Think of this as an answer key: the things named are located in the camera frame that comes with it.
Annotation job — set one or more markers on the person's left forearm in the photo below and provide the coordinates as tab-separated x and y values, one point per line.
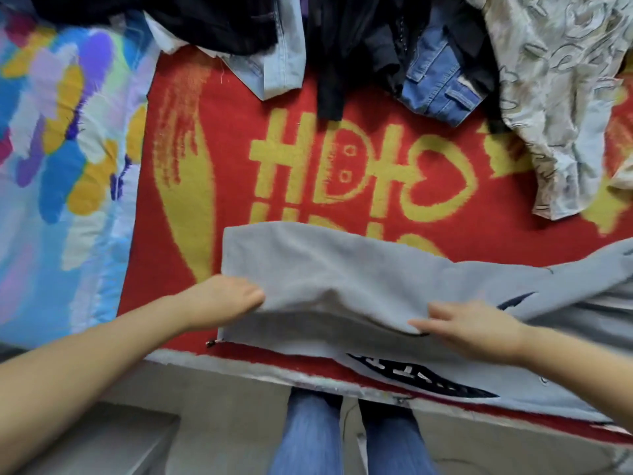
79	376

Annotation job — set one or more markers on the blue patterned pillow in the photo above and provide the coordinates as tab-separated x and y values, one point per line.
59	183

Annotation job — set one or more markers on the person's left hand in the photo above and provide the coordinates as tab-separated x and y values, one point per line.
220	299

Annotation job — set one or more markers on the person's right forearm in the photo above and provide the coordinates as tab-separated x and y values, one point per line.
584	371

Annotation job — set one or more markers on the red and yellow blanket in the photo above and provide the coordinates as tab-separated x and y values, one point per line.
297	163

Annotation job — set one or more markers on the grey garment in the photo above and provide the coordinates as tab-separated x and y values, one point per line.
336	292

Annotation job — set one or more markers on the pile of mixed clothes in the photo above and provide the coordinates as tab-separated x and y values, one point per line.
554	84

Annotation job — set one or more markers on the person's right hand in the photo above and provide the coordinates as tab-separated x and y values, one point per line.
475	331

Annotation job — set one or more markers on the person's blue trousers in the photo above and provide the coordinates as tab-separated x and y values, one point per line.
312	435

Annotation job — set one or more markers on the grey wardrobe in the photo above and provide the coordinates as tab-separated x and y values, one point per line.
109	445

